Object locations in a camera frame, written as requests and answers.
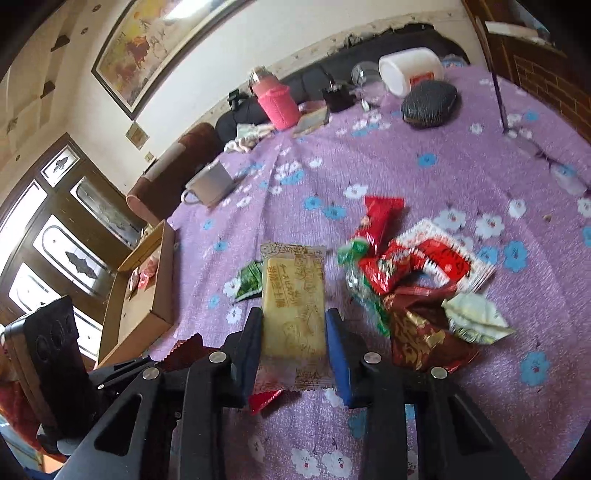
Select pile of snack packets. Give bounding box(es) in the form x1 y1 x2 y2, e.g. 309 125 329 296
129 256 161 294

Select framed horse painting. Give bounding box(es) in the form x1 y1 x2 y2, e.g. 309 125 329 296
90 0 260 121

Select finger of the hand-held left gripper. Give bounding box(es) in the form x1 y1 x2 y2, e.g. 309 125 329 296
88 354 162 395

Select white crumpled cloth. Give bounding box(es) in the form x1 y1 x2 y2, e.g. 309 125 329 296
224 123 274 154

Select green clear candy packet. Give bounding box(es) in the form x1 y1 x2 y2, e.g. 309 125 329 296
336 239 392 339

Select brown armchair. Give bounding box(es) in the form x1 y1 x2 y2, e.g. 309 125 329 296
126 122 223 223

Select wooden brick-pattern cabinet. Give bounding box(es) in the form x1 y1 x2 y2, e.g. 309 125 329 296
462 0 591 121

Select purple frame eyeglasses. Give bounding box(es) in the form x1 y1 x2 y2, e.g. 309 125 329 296
488 69 591 197

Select wooden door with glass panes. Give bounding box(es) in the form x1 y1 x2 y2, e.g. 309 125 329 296
0 133 145 363

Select purple floral tablecloth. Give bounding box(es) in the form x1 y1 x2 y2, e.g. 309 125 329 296
152 60 591 480

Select pink sleeved thermos bottle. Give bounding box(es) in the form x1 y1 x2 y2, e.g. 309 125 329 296
248 66 302 132

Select clear plastic cup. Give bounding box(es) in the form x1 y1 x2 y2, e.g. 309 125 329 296
350 61 385 89

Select black sofa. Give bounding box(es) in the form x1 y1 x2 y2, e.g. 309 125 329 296
215 23 472 144

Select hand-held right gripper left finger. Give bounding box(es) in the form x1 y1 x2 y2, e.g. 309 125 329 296
55 307 264 480

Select yellow biscuit packet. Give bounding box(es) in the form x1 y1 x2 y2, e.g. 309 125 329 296
260 242 332 403

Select small wall picture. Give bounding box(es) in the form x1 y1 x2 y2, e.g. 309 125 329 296
125 122 149 150

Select white plastic jar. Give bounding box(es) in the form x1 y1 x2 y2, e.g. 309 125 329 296
378 47 445 97

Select small green snack packet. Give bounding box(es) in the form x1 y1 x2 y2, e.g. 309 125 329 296
235 260 265 304

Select dark red zigzag-edge packet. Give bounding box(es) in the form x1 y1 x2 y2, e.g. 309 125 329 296
159 333 205 372

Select long red snack packet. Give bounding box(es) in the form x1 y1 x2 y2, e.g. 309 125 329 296
351 195 406 259

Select small black container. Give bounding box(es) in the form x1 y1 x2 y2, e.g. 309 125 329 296
322 82 355 113

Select red snack packet green print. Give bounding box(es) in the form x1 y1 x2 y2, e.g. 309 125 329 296
358 239 432 297

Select white and red snack packet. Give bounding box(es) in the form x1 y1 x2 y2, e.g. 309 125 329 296
392 218 498 295

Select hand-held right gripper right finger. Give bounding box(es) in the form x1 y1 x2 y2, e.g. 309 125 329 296
324 308 532 480

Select white mug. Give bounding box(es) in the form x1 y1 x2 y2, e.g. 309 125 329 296
181 161 235 209

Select small red snack packet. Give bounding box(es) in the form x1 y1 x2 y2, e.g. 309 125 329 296
248 389 283 417

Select cardboard box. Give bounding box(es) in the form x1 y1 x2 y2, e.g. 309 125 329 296
96 220 179 368

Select pale green white snack packet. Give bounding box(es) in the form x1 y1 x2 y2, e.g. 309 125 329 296
441 292 516 345

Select dark red gold snack packet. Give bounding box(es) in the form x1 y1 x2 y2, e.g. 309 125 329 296
382 286 479 376

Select black speckled glasses case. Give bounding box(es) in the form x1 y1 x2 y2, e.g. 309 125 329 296
400 79 461 130

